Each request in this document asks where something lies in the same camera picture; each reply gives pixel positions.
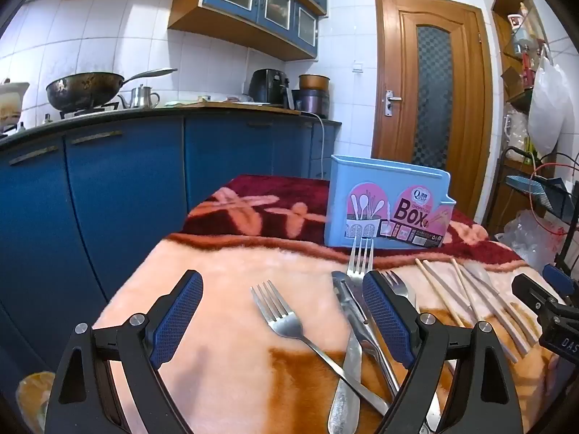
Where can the blue dotted flat item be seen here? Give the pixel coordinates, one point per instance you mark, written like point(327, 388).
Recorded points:
point(529, 187)

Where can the black metal rack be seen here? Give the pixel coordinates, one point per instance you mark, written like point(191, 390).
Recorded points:
point(500, 181)

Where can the black air fryer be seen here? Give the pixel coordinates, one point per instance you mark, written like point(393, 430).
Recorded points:
point(267, 86)

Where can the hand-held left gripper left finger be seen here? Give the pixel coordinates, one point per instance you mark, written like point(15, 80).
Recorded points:
point(178, 312)

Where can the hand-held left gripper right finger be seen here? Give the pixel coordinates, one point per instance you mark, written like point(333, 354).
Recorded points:
point(384, 316)

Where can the red and pink floral blanket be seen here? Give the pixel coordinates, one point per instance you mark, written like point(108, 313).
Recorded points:
point(203, 244)

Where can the gas stove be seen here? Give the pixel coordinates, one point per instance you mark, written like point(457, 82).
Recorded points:
point(90, 110)

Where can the wooden door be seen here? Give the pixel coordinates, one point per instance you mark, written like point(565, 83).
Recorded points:
point(402, 54)

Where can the dark rice cooker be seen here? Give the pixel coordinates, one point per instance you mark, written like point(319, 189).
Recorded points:
point(312, 103)

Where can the white plastic bag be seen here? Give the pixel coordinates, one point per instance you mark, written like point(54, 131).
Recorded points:
point(549, 108)

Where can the blue kitchen base cabinets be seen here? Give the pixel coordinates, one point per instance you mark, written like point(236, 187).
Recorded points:
point(126, 181)

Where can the blue plastic utensil box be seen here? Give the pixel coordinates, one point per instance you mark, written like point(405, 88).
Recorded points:
point(362, 176)

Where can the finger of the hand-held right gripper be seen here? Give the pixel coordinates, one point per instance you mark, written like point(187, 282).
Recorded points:
point(558, 280)
point(531, 294)

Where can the red bottle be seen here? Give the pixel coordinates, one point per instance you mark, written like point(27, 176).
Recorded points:
point(529, 70)

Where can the steel kettle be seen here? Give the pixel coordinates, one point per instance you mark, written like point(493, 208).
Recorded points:
point(142, 97)

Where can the white light switch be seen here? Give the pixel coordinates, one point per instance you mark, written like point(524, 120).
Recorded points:
point(358, 67)

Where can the brown pot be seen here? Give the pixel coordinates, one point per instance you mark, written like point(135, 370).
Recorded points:
point(313, 82)

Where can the wooden shelf unit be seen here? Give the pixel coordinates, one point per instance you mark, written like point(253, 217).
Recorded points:
point(506, 4)

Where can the black wok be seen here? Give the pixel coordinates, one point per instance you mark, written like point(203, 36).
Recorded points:
point(83, 88)

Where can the clear plastic bag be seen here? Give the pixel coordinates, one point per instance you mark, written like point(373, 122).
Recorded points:
point(524, 239)

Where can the yellowish round object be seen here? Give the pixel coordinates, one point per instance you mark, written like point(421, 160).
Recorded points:
point(34, 393)

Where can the cardboard box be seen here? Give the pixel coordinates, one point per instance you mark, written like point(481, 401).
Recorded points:
point(512, 80)

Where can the large steel fork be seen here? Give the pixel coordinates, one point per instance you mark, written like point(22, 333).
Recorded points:
point(280, 318)

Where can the white pot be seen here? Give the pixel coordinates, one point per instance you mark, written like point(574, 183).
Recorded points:
point(11, 104)

